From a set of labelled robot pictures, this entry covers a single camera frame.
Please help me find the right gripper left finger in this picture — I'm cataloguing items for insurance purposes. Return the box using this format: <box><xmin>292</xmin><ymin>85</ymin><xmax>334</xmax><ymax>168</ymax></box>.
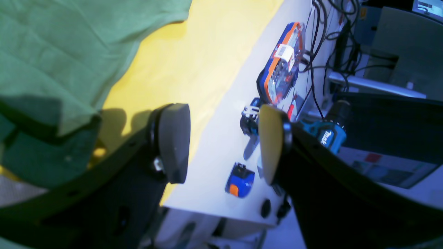
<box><xmin>1</xmin><ymin>103</ymin><xmax>190</xmax><ymax>249</ymax></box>

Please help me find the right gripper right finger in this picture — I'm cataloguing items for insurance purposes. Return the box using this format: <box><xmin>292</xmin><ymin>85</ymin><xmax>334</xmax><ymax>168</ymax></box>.
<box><xmin>258</xmin><ymin>105</ymin><xmax>442</xmax><ymax>249</ymax></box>

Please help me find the green T-shirt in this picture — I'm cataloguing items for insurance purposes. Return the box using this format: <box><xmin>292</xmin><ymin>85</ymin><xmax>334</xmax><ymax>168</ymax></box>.
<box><xmin>0</xmin><ymin>0</ymin><xmax>191</xmax><ymax>188</ymax></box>

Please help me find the blue orange battery pack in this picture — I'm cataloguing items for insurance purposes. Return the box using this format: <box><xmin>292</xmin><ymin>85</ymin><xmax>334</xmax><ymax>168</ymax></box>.
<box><xmin>225</xmin><ymin>162</ymin><xmax>255</xmax><ymax>199</ymax></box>

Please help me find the blue orange tool case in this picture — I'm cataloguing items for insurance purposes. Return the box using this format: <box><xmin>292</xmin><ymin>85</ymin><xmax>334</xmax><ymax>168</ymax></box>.
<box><xmin>256</xmin><ymin>22</ymin><xmax>306</xmax><ymax>105</ymax></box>

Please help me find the yellow table cloth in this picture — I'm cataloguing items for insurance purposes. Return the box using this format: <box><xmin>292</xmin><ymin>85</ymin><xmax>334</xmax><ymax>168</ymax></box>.
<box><xmin>93</xmin><ymin>0</ymin><xmax>283</xmax><ymax>205</ymax></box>

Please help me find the teal cordless drill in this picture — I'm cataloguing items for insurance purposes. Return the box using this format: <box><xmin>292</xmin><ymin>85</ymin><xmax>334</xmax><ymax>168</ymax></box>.
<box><xmin>299</xmin><ymin>100</ymin><xmax>351</xmax><ymax>155</ymax></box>

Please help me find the black cable bundle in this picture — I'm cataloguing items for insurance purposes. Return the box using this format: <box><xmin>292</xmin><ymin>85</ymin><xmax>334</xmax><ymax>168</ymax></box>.
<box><xmin>294</xmin><ymin>0</ymin><xmax>398</xmax><ymax>118</ymax></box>

